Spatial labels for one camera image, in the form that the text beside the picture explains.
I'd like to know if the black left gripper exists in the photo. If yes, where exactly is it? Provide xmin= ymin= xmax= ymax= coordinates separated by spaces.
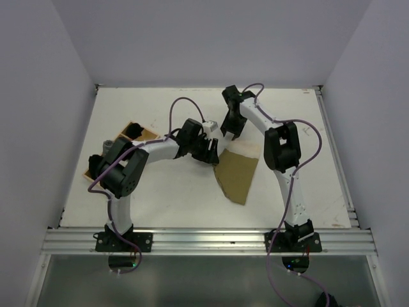
xmin=189 ymin=134 xmax=219 ymax=164

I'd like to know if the olive and cream underwear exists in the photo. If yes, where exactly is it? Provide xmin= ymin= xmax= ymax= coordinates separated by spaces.
xmin=213 ymin=141 xmax=261 ymax=205

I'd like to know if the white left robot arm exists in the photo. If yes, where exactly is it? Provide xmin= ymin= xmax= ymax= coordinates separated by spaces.
xmin=88 ymin=118 xmax=219 ymax=251

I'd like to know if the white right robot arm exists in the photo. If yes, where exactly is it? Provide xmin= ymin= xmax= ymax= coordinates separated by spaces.
xmin=220 ymin=85 xmax=314 ymax=251

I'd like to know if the black rolled cloth far compartment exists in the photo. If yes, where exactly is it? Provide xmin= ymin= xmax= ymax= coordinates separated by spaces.
xmin=124 ymin=123 xmax=144 ymax=139

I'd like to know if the black rolled cloth compartment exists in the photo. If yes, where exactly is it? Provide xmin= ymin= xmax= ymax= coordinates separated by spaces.
xmin=88 ymin=154 xmax=104 ymax=180
xmin=124 ymin=123 xmax=144 ymax=139

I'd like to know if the grey striped rolled cloth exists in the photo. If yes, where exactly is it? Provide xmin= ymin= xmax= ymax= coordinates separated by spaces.
xmin=102 ymin=140 xmax=114 ymax=156

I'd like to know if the black rolled cloth near compartment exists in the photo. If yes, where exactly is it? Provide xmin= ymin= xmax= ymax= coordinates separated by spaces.
xmin=88 ymin=154 xmax=104 ymax=180

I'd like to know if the black object bottom corner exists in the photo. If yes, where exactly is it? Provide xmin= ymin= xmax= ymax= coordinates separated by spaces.
xmin=314 ymin=292 xmax=341 ymax=307

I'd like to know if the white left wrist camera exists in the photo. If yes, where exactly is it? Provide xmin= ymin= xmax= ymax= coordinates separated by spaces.
xmin=202 ymin=120 xmax=218 ymax=134

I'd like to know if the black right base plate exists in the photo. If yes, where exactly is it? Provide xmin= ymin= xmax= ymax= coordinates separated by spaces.
xmin=270 ymin=232 xmax=323 ymax=253

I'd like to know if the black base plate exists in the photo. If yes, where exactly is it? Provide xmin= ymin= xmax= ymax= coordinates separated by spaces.
xmin=270 ymin=232 xmax=323 ymax=253
xmin=93 ymin=232 xmax=153 ymax=253

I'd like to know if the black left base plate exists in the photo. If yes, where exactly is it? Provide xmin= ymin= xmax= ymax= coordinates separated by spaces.
xmin=93 ymin=232 xmax=153 ymax=253

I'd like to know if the aluminium front rail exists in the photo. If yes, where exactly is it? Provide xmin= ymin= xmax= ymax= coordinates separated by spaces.
xmin=41 ymin=228 xmax=377 ymax=256

